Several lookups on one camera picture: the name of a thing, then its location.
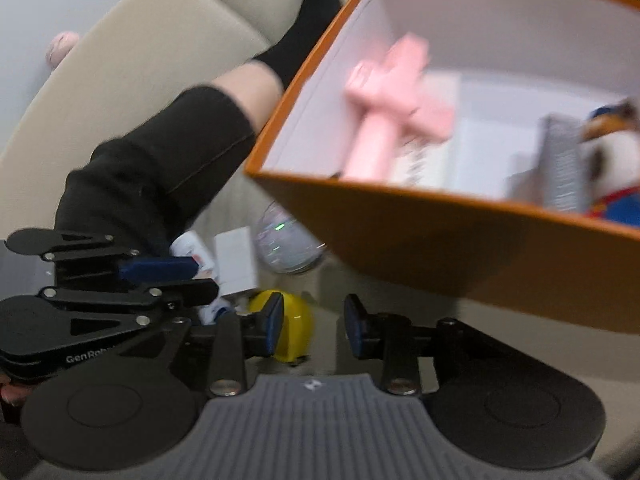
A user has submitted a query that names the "yellow round object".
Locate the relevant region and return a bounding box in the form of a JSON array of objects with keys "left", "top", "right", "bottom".
[{"left": 248, "top": 289, "right": 314, "bottom": 366}]

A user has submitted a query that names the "small white red tube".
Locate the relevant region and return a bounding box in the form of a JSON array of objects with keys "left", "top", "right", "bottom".
[{"left": 170, "top": 231, "right": 232, "bottom": 325}]

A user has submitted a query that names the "pink fire extinguisher toy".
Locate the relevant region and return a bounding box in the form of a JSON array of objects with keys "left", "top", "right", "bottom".
[{"left": 341, "top": 34, "right": 456, "bottom": 182}]

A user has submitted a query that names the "person's left hand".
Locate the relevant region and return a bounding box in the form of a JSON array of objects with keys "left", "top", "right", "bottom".
[{"left": 0, "top": 373, "right": 32, "bottom": 406}]

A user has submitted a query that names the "clear glitter round case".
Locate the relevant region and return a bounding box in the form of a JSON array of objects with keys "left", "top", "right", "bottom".
[{"left": 254, "top": 202, "right": 326, "bottom": 274}]

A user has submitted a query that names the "grey remote control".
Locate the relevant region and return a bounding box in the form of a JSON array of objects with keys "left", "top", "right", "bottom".
[{"left": 537, "top": 114, "right": 589, "bottom": 214}]

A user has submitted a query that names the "pink plush ball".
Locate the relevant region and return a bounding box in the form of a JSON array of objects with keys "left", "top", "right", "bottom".
[{"left": 46, "top": 32, "right": 80, "bottom": 70}]

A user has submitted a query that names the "plush toy in blue outfit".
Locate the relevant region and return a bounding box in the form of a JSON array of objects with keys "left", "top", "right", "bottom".
[{"left": 580, "top": 99, "right": 639, "bottom": 228}]

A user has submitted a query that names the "orange cardboard box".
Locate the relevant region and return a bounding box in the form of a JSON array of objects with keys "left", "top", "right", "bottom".
[{"left": 245, "top": 0, "right": 639, "bottom": 334}]

